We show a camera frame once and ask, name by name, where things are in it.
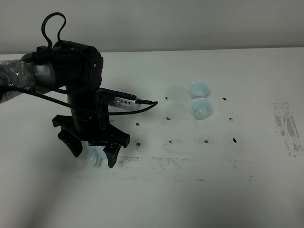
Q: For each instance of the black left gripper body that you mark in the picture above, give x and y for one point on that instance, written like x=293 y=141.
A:
x=93 y=128

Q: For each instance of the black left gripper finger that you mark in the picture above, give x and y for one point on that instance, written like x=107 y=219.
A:
x=72 y=142
x=111 y=151

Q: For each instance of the light blue porcelain teapot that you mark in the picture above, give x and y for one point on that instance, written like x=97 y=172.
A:
x=97 y=156

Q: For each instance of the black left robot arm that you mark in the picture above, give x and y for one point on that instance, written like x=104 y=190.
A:
x=75 y=70

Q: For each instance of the near blue porcelain teacup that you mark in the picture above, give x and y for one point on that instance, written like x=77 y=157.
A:
x=200 y=108

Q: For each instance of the blue porcelain teacup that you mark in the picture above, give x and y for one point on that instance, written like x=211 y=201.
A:
x=200 y=108
x=198 y=89

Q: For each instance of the far blue porcelain teacup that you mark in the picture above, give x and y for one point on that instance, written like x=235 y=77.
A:
x=198 y=89

